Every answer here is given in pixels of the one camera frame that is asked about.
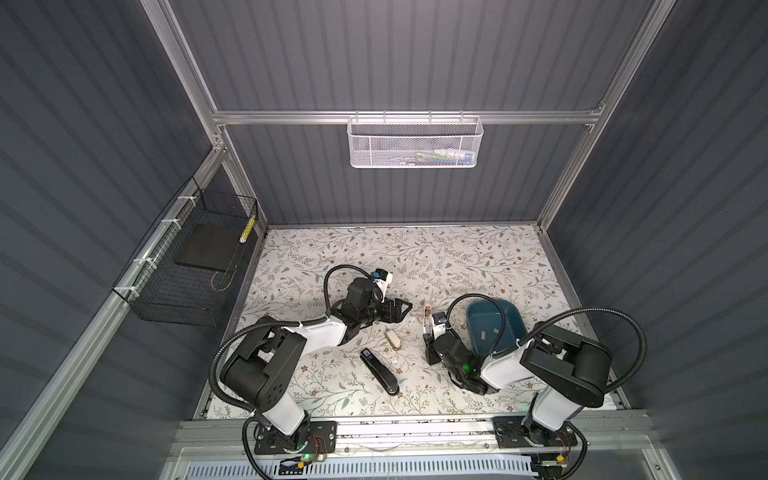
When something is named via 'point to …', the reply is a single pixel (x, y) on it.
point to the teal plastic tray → (484, 321)
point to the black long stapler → (380, 372)
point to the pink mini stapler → (427, 311)
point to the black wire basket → (183, 271)
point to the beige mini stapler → (393, 338)
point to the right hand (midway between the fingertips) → (429, 338)
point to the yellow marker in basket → (243, 238)
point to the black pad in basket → (212, 246)
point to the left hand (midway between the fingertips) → (404, 304)
